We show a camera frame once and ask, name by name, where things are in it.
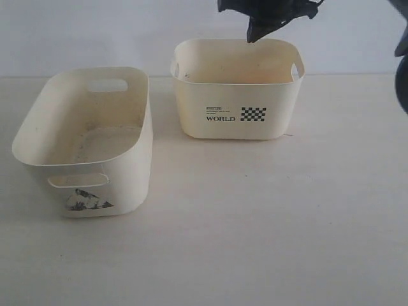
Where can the cream plastic bin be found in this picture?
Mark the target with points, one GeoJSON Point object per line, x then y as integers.
{"type": "Point", "coordinates": [87, 141]}

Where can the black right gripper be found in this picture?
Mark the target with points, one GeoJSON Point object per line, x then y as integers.
{"type": "Point", "coordinates": [268, 16]}

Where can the cream bin with WORLD label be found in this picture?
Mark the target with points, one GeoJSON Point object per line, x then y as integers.
{"type": "Point", "coordinates": [234, 90]}

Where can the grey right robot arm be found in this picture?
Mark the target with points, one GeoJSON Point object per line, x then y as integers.
{"type": "Point", "coordinates": [401, 72]}

